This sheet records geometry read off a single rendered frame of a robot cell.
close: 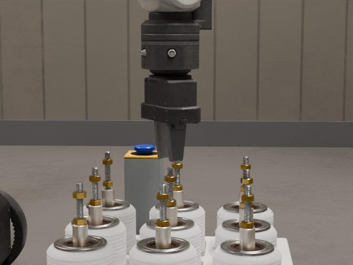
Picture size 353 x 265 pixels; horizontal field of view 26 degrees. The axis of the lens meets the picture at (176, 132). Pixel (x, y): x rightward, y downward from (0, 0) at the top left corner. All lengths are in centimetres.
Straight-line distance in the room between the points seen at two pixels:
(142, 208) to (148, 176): 6
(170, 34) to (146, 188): 42
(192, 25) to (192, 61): 5
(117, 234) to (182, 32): 32
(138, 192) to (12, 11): 230
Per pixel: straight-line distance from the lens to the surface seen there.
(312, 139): 361
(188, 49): 113
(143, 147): 146
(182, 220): 122
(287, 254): 131
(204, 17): 117
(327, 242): 205
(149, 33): 113
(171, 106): 112
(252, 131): 357
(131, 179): 146
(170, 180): 118
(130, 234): 131
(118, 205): 132
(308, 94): 360
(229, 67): 356
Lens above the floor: 56
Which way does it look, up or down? 8 degrees down
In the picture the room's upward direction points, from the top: straight up
